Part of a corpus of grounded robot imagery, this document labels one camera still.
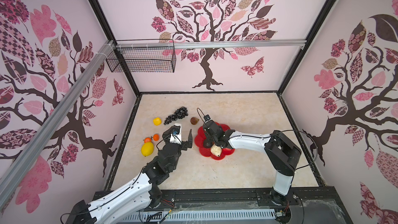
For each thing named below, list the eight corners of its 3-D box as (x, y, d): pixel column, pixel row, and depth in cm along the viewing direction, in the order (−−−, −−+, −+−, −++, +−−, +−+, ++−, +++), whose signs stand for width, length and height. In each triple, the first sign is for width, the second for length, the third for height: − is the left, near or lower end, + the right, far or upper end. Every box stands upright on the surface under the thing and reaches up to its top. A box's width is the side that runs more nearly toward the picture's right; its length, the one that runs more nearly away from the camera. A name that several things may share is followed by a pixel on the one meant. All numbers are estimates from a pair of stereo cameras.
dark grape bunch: (167, 128, 102) (166, 124, 98) (163, 122, 105) (161, 118, 101) (189, 114, 109) (188, 110, 105) (184, 109, 112) (183, 105, 109)
